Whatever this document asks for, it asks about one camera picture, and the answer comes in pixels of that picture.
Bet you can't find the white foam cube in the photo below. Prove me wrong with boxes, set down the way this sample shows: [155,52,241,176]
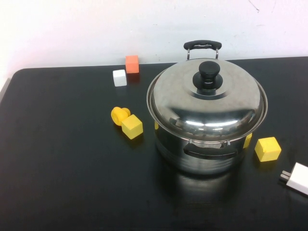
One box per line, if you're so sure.
[113,69,128,87]

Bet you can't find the white plug charger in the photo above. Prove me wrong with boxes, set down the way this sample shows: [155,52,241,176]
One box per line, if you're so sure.
[278,162,308,196]

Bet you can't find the yellow round plastic toy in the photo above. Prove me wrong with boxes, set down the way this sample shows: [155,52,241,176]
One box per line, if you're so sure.
[110,106,131,127]

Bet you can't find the steel pot lid black knob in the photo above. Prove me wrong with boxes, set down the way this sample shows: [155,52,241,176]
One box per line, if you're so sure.
[147,59,268,141]

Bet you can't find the yellow foam cube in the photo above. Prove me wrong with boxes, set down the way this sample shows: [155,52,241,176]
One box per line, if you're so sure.
[121,114,144,140]
[254,137,282,163]

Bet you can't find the stainless steel pot black handles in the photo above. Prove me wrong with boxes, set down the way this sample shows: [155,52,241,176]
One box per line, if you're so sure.
[146,40,269,175]

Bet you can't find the orange foam cube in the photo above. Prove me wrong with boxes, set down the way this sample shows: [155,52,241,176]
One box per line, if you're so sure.
[125,55,140,74]

